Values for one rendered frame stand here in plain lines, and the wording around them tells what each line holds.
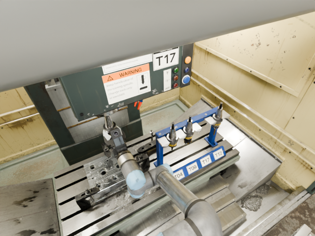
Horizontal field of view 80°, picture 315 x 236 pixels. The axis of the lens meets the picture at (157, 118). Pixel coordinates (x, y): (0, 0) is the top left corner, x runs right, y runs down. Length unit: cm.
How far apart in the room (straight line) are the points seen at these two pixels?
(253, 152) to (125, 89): 122
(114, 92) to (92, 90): 7
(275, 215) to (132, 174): 95
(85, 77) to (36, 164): 157
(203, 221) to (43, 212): 127
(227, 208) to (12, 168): 181
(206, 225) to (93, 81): 51
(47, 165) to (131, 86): 150
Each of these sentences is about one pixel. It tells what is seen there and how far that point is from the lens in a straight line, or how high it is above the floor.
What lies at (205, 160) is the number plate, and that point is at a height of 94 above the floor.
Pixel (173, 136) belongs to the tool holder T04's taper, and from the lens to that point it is 102.
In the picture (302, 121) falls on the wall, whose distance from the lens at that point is 138.
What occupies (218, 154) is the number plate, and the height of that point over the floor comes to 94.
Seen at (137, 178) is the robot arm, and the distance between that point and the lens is 79.
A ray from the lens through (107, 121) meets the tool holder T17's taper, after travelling 95.
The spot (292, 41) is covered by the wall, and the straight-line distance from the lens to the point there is 129.
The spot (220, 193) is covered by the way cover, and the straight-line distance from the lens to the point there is 149.
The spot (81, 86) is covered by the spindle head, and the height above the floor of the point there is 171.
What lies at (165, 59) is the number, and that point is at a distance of 66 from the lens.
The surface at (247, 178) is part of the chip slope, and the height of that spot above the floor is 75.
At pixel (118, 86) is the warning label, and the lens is 62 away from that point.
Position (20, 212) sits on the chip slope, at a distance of 169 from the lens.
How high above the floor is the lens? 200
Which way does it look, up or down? 42 degrees down
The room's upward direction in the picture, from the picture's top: 2 degrees counter-clockwise
